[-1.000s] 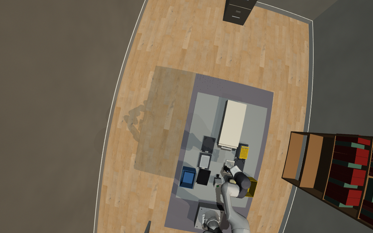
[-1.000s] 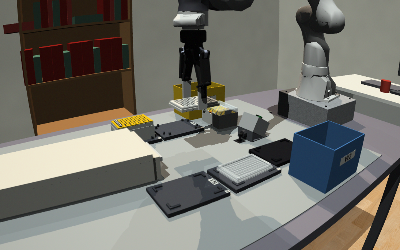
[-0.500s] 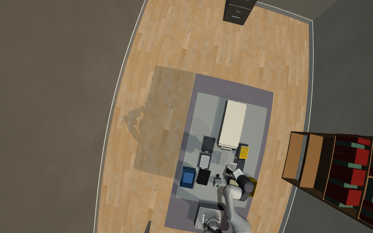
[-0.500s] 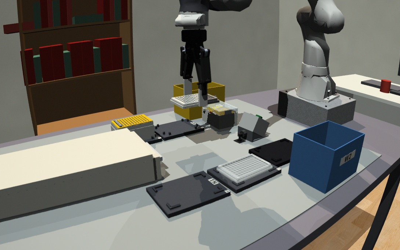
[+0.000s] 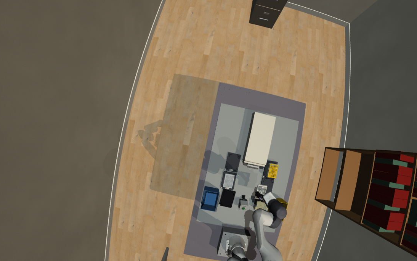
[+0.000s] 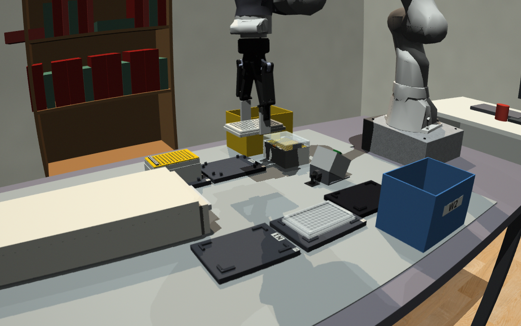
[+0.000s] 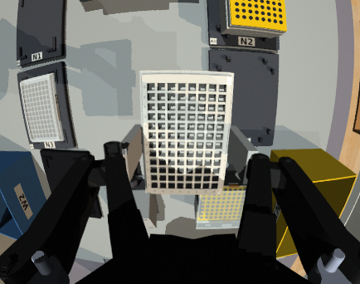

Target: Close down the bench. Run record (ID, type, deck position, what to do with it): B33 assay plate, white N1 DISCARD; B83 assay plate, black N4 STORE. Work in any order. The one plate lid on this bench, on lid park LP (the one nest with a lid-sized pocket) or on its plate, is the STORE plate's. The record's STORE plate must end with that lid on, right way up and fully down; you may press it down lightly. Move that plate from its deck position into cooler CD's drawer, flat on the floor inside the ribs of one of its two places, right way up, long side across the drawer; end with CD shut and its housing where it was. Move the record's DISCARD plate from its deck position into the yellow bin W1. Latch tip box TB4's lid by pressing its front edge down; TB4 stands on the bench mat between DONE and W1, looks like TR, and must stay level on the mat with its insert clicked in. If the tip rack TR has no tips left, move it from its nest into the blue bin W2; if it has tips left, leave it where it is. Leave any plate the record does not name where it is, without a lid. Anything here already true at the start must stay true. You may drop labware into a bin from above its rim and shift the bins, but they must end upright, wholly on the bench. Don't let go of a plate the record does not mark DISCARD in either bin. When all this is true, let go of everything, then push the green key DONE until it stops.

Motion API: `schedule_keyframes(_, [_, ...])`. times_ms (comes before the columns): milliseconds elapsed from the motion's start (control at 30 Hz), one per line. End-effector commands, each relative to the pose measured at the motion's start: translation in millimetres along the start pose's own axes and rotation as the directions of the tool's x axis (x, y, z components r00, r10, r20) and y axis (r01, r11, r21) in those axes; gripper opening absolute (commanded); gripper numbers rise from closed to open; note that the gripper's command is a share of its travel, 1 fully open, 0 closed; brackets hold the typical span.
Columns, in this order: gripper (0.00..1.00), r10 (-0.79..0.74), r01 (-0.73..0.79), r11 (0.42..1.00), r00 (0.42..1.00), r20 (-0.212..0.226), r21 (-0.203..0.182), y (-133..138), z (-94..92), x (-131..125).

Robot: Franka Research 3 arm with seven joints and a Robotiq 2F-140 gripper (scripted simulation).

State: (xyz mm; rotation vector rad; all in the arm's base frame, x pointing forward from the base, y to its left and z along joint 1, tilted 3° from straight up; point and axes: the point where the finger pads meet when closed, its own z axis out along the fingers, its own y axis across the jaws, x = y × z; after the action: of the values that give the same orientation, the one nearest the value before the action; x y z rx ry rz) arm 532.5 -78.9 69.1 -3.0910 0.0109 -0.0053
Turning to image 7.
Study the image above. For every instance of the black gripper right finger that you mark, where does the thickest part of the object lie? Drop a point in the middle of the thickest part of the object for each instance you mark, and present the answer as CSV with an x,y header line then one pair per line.
x,y
329,253

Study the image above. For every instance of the blue open-top bin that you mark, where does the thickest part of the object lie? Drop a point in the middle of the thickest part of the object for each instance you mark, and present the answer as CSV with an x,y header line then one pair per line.
x,y
21,189

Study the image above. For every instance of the yellow open-top bin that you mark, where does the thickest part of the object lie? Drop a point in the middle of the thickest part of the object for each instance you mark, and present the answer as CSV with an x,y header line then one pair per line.
x,y
320,167

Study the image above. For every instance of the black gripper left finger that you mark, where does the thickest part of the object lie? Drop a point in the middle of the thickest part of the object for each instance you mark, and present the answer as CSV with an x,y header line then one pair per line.
x,y
50,244

